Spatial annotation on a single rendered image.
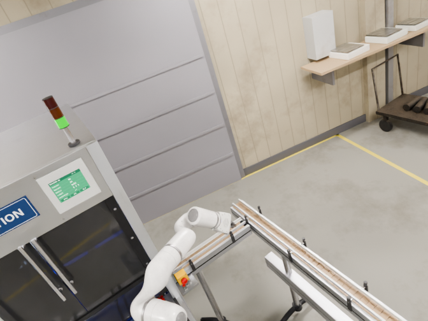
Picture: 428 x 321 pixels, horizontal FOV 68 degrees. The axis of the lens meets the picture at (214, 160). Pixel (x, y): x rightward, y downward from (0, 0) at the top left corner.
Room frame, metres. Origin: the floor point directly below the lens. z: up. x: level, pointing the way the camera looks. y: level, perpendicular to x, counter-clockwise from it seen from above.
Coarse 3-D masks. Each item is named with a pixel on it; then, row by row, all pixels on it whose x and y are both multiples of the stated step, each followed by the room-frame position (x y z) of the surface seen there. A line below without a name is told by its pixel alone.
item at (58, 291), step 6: (18, 246) 1.21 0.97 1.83; (24, 252) 1.20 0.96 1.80; (30, 258) 1.20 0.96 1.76; (36, 264) 1.20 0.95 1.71; (36, 270) 1.19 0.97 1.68; (42, 270) 1.21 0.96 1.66; (42, 276) 1.19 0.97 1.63; (48, 282) 1.19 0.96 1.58; (54, 288) 1.19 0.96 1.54; (60, 288) 1.25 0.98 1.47; (60, 294) 1.20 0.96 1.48
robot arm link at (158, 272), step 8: (168, 248) 0.94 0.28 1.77; (160, 256) 0.90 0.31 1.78; (168, 256) 0.90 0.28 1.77; (176, 256) 0.91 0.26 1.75; (152, 264) 0.87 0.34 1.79; (160, 264) 0.86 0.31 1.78; (168, 264) 0.87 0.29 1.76; (176, 264) 0.90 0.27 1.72; (152, 272) 0.84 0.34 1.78; (160, 272) 0.84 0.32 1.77; (168, 272) 0.85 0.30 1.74; (144, 280) 0.85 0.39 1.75; (152, 280) 0.82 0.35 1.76; (160, 280) 0.82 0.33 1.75; (168, 280) 0.85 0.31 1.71; (144, 288) 0.83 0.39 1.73; (152, 288) 0.81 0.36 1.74; (160, 288) 0.82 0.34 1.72; (136, 296) 0.85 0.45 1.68; (144, 296) 0.81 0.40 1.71; (152, 296) 0.85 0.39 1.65; (136, 304) 0.82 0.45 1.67; (144, 304) 0.82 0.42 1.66; (136, 312) 0.80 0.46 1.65; (136, 320) 0.79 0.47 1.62
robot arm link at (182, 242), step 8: (184, 216) 1.20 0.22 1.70; (176, 224) 1.13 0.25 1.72; (184, 224) 1.16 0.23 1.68; (176, 232) 1.05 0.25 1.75; (184, 232) 1.02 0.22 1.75; (192, 232) 1.03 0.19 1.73; (176, 240) 0.98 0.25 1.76; (184, 240) 0.99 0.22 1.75; (192, 240) 1.01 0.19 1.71; (176, 248) 0.94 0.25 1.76; (184, 248) 0.95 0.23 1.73; (184, 256) 0.95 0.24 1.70
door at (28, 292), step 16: (16, 256) 1.24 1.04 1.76; (32, 256) 1.26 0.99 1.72; (0, 272) 1.20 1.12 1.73; (16, 272) 1.22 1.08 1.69; (32, 272) 1.24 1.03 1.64; (48, 272) 1.26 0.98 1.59; (0, 288) 1.19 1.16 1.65; (16, 288) 1.20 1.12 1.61; (32, 288) 1.22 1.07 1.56; (48, 288) 1.24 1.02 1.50; (64, 288) 1.27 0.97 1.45; (0, 304) 1.17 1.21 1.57; (16, 304) 1.19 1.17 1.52; (32, 304) 1.21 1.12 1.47; (48, 304) 1.23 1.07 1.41; (64, 304) 1.25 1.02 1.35; (80, 304) 1.27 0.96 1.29; (16, 320) 1.17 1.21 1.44; (32, 320) 1.19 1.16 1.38; (48, 320) 1.21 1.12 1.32; (64, 320) 1.23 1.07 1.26
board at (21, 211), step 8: (16, 200) 1.28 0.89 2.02; (24, 200) 1.29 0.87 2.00; (0, 208) 1.26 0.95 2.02; (8, 208) 1.27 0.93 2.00; (16, 208) 1.27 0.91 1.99; (24, 208) 1.28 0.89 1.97; (32, 208) 1.29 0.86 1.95; (0, 216) 1.25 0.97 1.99; (8, 216) 1.26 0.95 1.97; (16, 216) 1.27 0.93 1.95; (24, 216) 1.28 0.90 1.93; (32, 216) 1.29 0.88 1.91; (0, 224) 1.24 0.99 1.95; (8, 224) 1.25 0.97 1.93; (16, 224) 1.26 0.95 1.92; (0, 232) 1.23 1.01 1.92
